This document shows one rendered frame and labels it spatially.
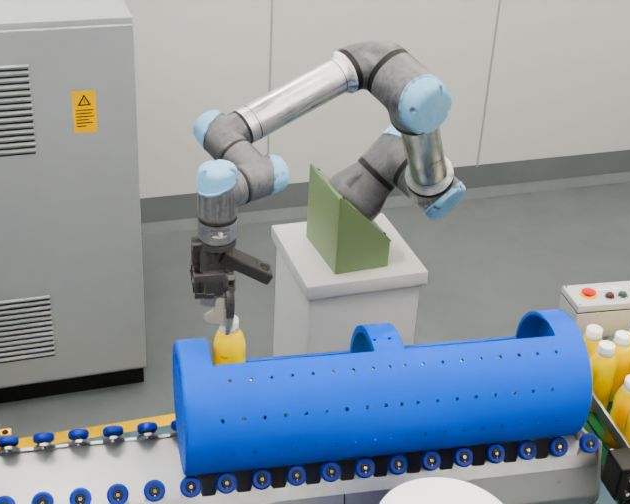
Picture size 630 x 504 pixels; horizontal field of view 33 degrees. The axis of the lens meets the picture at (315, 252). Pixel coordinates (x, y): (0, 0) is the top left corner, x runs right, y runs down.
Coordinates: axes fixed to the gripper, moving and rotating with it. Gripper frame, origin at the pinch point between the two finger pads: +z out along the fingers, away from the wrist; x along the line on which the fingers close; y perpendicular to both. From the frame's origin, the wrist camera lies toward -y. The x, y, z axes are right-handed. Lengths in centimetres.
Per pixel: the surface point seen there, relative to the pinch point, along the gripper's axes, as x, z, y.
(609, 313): -23, 23, -100
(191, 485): 11.8, 32.0, 9.5
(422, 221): -266, 131, -134
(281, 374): 8.4, 8.0, -9.6
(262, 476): 11.3, 32.2, -5.5
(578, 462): 12, 38, -78
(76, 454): -6.6, 36.1, 33.0
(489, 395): 14, 15, -53
